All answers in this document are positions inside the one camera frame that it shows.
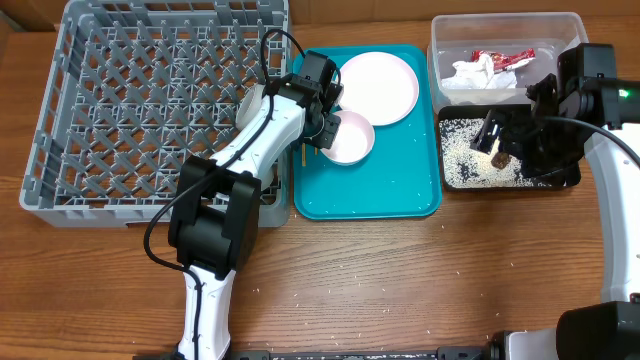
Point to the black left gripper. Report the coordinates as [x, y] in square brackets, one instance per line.
[326, 136]

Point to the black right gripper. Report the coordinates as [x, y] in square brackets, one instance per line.
[513, 133]

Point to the brown food scrap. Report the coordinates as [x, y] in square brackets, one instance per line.
[500, 160]

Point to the pink bowl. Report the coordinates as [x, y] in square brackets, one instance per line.
[354, 140]

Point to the white tissue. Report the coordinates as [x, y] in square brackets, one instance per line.
[479, 75]

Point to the large pink plate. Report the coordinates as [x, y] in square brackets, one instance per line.
[380, 86]

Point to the red snack wrapper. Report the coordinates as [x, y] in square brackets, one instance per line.
[503, 62]

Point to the grey bowl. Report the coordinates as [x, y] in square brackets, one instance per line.
[249, 106]

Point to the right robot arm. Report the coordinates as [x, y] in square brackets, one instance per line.
[582, 112]

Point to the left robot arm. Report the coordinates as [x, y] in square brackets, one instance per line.
[214, 222]

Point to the clear plastic waste bin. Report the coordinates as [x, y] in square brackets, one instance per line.
[455, 37]

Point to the white spilled rice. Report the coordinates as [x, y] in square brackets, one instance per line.
[465, 168]

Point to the teal plastic tray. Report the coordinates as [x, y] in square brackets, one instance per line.
[399, 178]

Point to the grey plastic dish rack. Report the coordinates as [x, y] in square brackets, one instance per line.
[135, 88]

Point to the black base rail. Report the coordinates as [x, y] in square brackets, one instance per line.
[442, 353]

